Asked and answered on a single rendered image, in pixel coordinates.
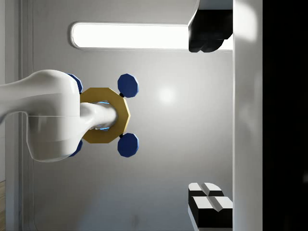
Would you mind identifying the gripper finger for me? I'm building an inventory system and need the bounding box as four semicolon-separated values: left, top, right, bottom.
188;182;233;231
188;0;233;53

